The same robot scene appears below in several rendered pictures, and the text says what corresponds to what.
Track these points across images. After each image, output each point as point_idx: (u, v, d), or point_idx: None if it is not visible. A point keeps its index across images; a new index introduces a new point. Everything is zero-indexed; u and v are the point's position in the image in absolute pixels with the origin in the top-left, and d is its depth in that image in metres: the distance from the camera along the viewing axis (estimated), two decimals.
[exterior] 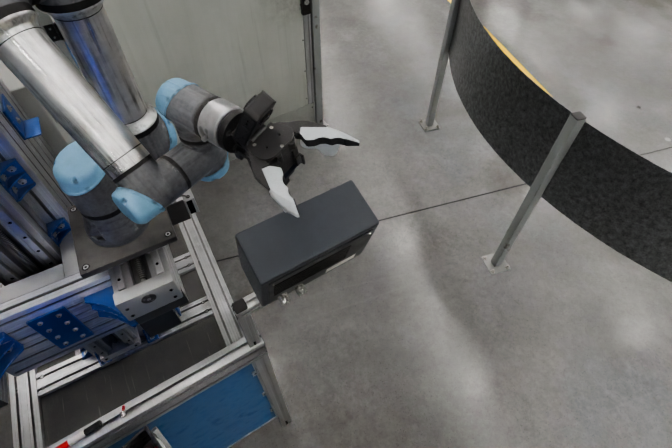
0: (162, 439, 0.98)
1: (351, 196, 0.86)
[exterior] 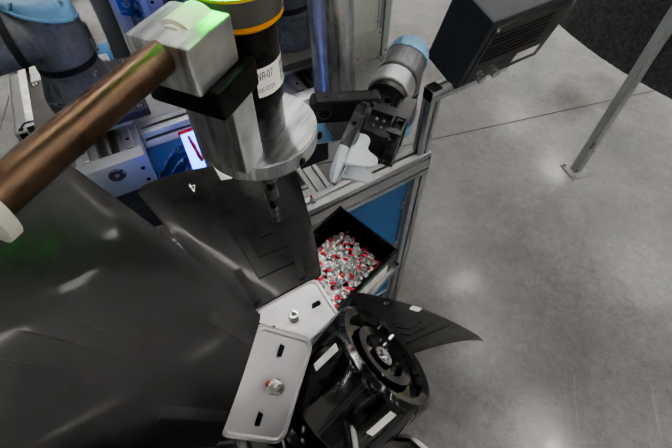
0: None
1: None
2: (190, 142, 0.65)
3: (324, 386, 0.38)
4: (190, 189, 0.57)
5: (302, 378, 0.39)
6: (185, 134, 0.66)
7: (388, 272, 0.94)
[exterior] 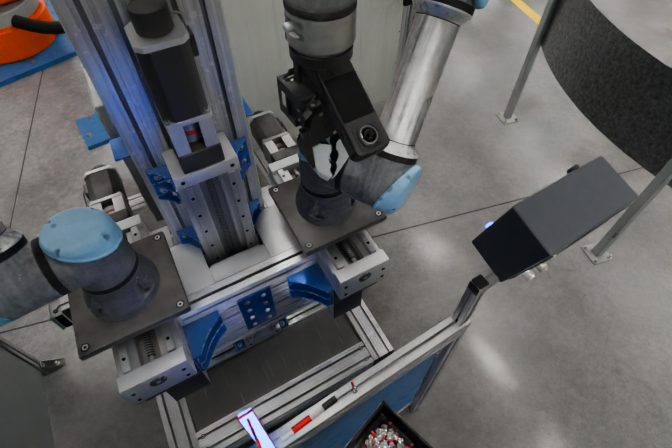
0: None
1: (607, 171, 0.87)
2: (250, 429, 0.63)
3: None
4: None
5: None
6: (244, 418, 0.64)
7: None
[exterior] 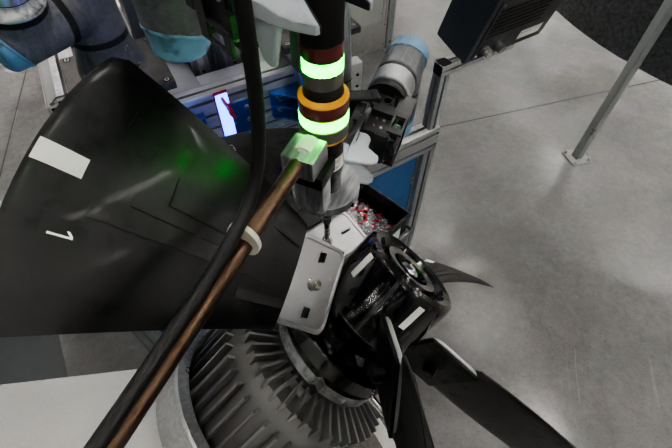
0: None
1: None
2: (224, 102, 0.71)
3: (351, 251, 0.50)
4: None
5: (347, 254, 0.51)
6: (219, 95, 0.72)
7: (400, 236, 0.99)
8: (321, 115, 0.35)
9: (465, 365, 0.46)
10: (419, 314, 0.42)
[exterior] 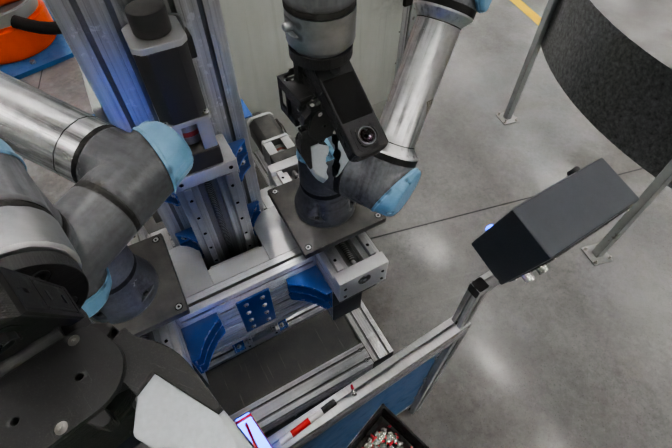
0: None
1: (607, 173, 0.87)
2: (248, 433, 0.63)
3: None
4: None
5: None
6: (243, 423, 0.64)
7: None
8: None
9: None
10: None
